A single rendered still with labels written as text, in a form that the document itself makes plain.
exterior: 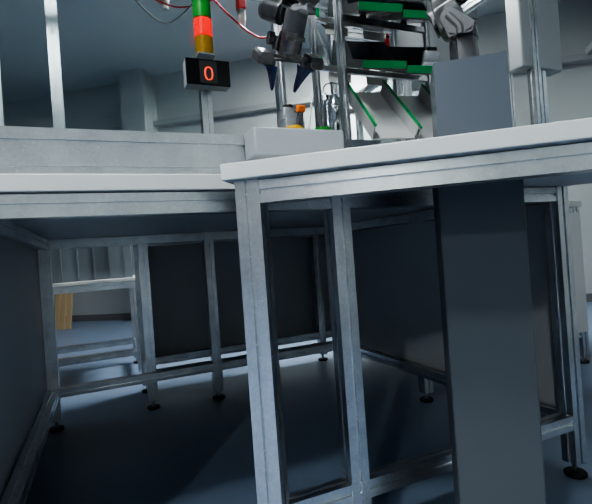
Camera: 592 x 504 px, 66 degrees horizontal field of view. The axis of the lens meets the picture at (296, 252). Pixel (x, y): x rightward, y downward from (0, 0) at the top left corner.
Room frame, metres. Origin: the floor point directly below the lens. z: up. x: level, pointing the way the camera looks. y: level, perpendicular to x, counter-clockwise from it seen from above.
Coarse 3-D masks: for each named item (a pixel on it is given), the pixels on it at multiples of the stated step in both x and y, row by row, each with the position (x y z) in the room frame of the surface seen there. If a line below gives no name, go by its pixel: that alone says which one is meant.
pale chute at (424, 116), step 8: (424, 88) 1.46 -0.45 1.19; (400, 96) 1.48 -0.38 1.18; (408, 96) 1.49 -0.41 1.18; (416, 96) 1.50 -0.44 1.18; (424, 96) 1.46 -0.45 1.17; (408, 104) 1.45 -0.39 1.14; (416, 104) 1.45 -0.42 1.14; (424, 104) 1.46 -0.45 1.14; (416, 112) 1.41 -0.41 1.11; (424, 112) 1.42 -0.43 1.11; (424, 120) 1.38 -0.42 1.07; (424, 128) 1.34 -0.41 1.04; (432, 128) 1.34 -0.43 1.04; (416, 136) 1.28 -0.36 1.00; (424, 136) 1.30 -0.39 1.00; (432, 136) 1.31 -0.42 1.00
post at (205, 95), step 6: (204, 90) 1.27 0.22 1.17; (204, 96) 1.27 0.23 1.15; (210, 96) 1.28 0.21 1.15; (204, 102) 1.27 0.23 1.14; (210, 102) 1.28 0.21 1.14; (204, 108) 1.27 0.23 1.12; (210, 108) 1.28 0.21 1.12; (204, 114) 1.27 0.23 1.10; (210, 114) 1.28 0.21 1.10; (204, 120) 1.27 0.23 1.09; (210, 120) 1.28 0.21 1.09; (204, 126) 1.27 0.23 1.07; (210, 126) 1.28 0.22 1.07; (204, 132) 1.27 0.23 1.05; (210, 132) 1.28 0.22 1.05
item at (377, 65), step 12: (348, 48) 1.33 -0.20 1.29; (360, 48) 1.49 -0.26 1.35; (372, 48) 1.47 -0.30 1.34; (384, 48) 1.38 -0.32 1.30; (336, 60) 1.44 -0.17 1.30; (348, 60) 1.34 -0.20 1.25; (360, 60) 1.25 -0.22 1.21; (372, 60) 1.24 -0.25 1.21; (384, 60) 1.25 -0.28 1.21; (396, 60) 1.32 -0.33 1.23
